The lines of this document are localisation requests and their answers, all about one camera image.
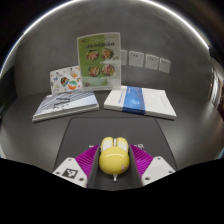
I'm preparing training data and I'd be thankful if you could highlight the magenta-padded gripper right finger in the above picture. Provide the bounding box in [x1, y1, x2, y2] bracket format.
[127, 143, 177, 188]

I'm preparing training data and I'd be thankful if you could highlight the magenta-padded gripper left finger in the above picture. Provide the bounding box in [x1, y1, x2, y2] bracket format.
[52, 143, 103, 190]

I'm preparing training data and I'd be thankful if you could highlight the yellow rabbit-shaped computer mouse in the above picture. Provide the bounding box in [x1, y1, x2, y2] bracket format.
[98, 136, 131, 183]

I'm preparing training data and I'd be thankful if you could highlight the black mouse pad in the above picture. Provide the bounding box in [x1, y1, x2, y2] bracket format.
[53, 116, 178, 173]

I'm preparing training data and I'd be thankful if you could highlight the grey striped book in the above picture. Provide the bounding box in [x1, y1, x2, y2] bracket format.
[31, 90, 100, 123]

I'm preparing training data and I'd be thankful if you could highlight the white book with blue band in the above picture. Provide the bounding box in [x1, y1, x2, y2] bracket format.
[103, 85, 178, 121]

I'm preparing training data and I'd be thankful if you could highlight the white card with colourful stickers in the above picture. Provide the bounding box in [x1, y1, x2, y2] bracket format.
[49, 65, 83, 95]

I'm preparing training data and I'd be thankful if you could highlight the green menu sign stand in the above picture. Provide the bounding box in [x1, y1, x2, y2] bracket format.
[76, 31, 122, 92]

